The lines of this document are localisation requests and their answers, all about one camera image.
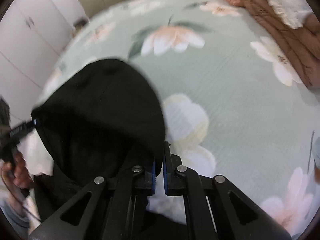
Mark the beige nightstand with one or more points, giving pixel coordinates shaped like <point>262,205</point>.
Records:
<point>78,25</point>

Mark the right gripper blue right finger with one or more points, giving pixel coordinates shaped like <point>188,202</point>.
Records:
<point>179,180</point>

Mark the black hooded jacket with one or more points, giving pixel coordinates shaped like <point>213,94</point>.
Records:
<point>97,126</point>

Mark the person's left hand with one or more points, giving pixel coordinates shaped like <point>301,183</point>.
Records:
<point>18,176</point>

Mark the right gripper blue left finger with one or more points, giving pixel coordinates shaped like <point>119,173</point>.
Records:
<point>144,180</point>

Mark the folded mauve quilt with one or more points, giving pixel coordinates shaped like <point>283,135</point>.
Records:
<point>300,46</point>

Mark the white wardrobe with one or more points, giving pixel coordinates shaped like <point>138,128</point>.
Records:
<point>34,34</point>

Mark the floral green bed sheet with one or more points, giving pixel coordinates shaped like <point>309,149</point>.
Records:
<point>232,102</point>

